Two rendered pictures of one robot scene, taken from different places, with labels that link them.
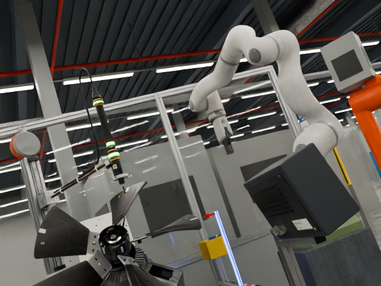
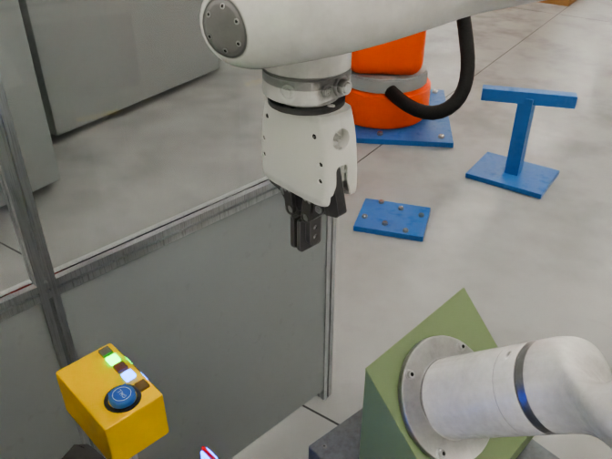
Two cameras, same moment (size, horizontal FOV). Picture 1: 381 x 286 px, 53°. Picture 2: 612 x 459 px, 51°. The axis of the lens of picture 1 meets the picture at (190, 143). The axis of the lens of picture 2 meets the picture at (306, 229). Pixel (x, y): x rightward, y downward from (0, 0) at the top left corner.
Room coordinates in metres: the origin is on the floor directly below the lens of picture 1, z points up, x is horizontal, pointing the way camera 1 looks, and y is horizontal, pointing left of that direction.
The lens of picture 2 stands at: (1.21, 0.12, 1.81)
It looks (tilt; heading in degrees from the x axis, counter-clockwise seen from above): 33 degrees down; 332
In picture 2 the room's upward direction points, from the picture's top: straight up
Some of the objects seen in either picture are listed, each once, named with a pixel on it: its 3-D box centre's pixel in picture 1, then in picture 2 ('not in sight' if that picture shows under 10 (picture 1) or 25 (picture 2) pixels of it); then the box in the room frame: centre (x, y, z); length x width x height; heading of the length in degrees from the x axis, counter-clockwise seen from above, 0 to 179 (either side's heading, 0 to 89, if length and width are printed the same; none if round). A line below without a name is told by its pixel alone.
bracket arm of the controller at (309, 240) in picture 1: (297, 238); not in sight; (1.08, -0.19, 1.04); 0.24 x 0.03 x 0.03; 16
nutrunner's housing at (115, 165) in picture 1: (107, 134); not in sight; (1.59, 0.33, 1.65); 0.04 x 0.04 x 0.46
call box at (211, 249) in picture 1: (214, 248); (113, 404); (1.97, 0.06, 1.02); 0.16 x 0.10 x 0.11; 16
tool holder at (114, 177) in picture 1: (115, 168); not in sight; (1.60, 0.34, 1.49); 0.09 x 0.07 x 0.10; 51
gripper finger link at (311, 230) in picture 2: (229, 146); (316, 225); (1.71, -0.16, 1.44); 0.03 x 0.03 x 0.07; 16
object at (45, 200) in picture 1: (47, 199); not in sight; (1.99, 0.81, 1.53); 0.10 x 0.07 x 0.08; 51
